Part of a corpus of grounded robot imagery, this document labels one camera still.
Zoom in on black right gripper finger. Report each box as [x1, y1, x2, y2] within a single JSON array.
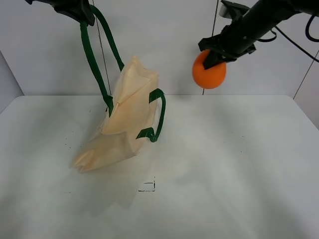
[[203, 49, 225, 70]]

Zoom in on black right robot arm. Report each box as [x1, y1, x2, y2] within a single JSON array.
[[198, 0, 319, 70]]

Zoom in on orange with stem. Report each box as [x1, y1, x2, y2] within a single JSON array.
[[192, 50, 226, 89]]

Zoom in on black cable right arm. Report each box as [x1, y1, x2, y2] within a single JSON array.
[[259, 7, 319, 63]]

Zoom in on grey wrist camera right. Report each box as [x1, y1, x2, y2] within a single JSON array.
[[219, 0, 250, 20]]

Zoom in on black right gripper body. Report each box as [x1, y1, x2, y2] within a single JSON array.
[[198, 25, 256, 56]]

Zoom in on cream linen bag green handles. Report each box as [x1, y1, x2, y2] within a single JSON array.
[[72, 5, 166, 172]]

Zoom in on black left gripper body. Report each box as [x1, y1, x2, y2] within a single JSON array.
[[51, 0, 95, 26]]

